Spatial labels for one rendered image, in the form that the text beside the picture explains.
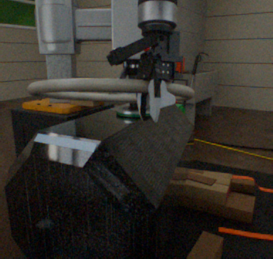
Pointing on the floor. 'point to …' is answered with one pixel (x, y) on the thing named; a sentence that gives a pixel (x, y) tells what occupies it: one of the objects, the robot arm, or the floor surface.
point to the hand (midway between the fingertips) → (146, 116)
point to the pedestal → (22, 125)
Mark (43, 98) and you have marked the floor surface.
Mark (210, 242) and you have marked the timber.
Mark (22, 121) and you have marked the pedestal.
